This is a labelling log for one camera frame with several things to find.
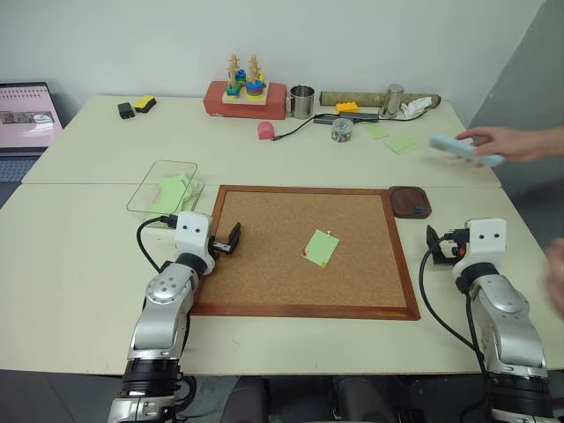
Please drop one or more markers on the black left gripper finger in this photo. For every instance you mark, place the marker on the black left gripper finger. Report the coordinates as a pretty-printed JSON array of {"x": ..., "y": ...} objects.
[
  {"x": 238, "y": 233},
  {"x": 229, "y": 240}
]

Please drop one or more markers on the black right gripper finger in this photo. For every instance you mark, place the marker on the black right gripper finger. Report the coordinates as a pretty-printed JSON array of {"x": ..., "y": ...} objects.
[
  {"x": 432, "y": 235},
  {"x": 440, "y": 260}
]

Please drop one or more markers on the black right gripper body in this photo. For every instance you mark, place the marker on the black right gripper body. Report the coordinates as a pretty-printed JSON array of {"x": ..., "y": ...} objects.
[{"x": 453, "y": 247}]

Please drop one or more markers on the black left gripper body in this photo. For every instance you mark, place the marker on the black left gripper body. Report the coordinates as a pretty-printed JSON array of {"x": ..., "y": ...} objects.
[{"x": 221, "y": 247}]

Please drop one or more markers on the light blue case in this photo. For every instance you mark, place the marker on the light blue case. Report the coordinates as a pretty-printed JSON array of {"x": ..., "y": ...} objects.
[{"x": 458, "y": 150}]

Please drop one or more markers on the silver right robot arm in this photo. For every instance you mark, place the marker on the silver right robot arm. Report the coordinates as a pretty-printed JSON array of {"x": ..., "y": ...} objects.
[{"x": 506, "y": 317}]

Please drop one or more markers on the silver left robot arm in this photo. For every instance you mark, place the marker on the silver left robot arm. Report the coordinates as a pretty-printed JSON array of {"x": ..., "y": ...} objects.
[{"x": 163, "y": 304}]

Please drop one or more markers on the person's bare forearm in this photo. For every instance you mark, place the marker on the person's bare forearm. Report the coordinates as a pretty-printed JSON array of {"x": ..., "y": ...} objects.
[{"x": 553, "y": 143}]

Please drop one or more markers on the wood-framed cork board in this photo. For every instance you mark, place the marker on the wood-framed cork board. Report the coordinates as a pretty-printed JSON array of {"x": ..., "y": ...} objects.
[{"x": 286, "y": 273}]

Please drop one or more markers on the green sticky note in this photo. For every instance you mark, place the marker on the green sticky note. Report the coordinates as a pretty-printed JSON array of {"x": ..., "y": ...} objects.
[{"x": 321, "y": 247}]

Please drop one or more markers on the large green paper note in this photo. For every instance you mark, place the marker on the large green paper note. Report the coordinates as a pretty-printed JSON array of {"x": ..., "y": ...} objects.
[{"x": 400, "y": 144}]

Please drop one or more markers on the clear jar of pins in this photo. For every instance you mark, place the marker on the clear jar of pins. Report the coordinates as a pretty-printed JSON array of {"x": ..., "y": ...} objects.
[{"x": 342, "y": 131}]

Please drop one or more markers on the yellow and black sponge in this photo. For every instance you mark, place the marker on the yellow and black sponge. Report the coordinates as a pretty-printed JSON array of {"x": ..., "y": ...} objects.
[{"x": 145, "y": 104}]

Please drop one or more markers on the blurred person's hand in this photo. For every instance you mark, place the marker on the blurred person's hand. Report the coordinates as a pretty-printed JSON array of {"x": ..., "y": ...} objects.
[{"x": 556, "y": 277}]

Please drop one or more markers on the person's bare hand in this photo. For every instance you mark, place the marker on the person's bare hand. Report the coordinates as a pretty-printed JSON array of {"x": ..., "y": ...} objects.
[{"x": 502, "y": 142}]

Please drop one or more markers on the dark wooden tray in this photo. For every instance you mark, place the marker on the dark wooden tray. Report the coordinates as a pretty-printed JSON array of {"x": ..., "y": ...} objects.
[{"x": 407, "y": 200}]

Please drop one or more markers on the stack of green notes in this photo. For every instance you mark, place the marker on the stack of green notes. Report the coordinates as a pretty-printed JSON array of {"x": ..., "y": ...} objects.
[{"x": 174, "y": 194}]

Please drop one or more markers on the clear plastic container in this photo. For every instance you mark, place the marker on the clear plastic container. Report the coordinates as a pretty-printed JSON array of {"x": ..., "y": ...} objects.
[{"x": 145, "y": 194}]

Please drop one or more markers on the pink rounded block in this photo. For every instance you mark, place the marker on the pink rounded block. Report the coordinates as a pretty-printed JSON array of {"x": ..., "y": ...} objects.
[{"x": 265, "y": 131}]

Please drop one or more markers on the crumpled white paper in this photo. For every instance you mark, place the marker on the crumpled white paper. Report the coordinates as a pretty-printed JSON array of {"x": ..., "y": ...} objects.
[{"x": 414, "y": 108}]

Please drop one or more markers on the red rectangular box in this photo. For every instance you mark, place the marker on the red rectangular box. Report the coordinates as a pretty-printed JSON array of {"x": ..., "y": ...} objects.
[{"x": 273, "y": 106}]

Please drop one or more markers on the grey usb hub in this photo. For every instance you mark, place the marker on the grey usb hub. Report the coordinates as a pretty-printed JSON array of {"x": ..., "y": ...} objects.
[{"x": 361, "y": 116}]

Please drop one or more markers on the steel cylinder cup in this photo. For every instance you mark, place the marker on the steel cylinder cup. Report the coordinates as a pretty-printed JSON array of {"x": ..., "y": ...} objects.
[{"x": 392, "y": 101}]

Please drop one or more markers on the black usb hub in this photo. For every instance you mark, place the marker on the black usb hub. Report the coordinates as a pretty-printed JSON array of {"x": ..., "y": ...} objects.
[{"x": 327, "y": 119}]

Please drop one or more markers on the yellow toy brick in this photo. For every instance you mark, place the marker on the yellow toy brick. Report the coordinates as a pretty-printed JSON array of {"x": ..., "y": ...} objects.
[{"x": 347, "y": 107}]

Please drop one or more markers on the rolled cork sheet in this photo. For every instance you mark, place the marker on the rolled cork sheet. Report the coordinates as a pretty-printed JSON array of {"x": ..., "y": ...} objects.
[{"x": 352, "y": 98}]

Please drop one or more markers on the black power adapter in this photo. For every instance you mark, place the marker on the black power adapter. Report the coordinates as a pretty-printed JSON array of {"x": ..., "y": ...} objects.
[{"x": 126, "y": 110}]

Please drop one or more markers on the open laptop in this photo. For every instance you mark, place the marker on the open laptop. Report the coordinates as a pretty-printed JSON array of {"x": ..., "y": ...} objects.
[{"x": 24, "y": 128}]

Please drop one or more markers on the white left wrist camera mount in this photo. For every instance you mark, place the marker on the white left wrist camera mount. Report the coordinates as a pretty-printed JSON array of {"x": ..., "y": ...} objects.
[{"x": 191, "y": 235}]

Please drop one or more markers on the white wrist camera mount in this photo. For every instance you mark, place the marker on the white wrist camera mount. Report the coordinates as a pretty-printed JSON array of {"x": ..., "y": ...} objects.
[
  {"x": 191, "y": 235},
  {"x": 484, "y": 240}
]

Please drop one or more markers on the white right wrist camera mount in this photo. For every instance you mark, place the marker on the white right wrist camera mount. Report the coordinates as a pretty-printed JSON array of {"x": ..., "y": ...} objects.
[{"x": 484, "y": 240}]

